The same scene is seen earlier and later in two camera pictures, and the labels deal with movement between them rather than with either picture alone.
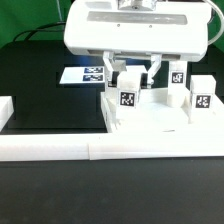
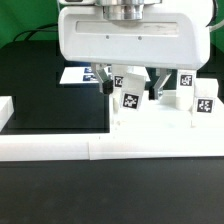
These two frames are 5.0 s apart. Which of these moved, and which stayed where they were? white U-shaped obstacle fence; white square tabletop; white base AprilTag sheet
Moved: white square tabletop
Stayed: white base AprilTag sheet; white U-shaped obstacle fence
